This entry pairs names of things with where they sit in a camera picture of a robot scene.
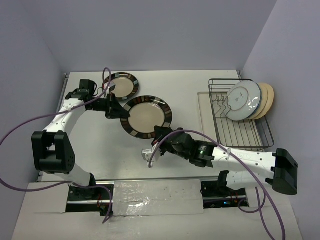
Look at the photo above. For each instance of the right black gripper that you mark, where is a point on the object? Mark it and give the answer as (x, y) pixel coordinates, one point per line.
(159, 132)

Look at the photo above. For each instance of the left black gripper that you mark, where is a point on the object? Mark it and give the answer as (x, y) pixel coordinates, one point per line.
(114, 109)

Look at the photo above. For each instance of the black rim plate front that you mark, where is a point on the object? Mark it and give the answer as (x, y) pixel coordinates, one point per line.
(146, 113)

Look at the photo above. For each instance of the black rim plate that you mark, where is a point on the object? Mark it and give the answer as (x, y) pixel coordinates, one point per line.
(126, 85)
(146, 113)

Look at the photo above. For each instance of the red and teal floral plate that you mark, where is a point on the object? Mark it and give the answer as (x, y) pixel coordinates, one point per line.
(242, 100)

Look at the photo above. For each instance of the beige bird plate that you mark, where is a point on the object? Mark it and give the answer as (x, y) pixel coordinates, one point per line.
(270, 101)
(264, 101)

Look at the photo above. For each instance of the teal scalloped plate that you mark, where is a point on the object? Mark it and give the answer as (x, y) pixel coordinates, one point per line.
(257, 111)

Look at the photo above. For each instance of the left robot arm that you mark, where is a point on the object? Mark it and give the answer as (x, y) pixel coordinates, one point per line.
(52, 150)

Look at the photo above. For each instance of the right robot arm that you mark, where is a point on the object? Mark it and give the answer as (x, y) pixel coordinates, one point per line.
(237, 169)

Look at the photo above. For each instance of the white drain tray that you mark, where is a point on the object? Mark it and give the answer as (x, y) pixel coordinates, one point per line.
(205, 120)

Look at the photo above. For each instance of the silver tape sheet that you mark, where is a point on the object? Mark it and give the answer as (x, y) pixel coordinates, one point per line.
(157, 198)

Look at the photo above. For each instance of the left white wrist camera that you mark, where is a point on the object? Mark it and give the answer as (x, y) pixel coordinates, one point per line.
(109, 86)

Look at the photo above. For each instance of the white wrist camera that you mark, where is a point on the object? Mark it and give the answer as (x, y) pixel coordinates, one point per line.
(147, 153)
(109, 86)

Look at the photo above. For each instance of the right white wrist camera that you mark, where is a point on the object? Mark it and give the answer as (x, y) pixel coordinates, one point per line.
(147, 153)

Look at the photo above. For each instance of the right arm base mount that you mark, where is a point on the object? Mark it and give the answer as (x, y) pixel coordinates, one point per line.
(215, 197)

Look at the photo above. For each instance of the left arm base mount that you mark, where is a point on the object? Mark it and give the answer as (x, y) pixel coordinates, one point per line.
(95, 200)

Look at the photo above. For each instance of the black wire dish rack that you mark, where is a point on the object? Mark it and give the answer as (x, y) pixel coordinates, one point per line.
(224, 85)

